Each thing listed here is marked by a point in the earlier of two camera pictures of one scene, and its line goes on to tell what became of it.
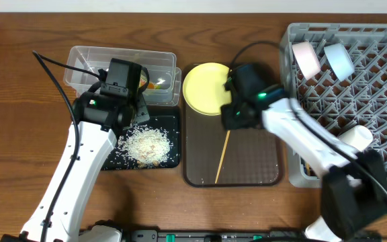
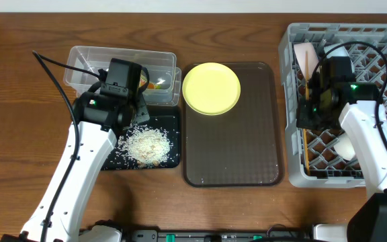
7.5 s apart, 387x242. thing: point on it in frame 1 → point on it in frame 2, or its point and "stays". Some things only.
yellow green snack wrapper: x=150 y=85 stays
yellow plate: x=204 y=88 stays
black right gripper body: x=232 y=117 → x=308 y=114
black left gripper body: x=141 y=109 stays
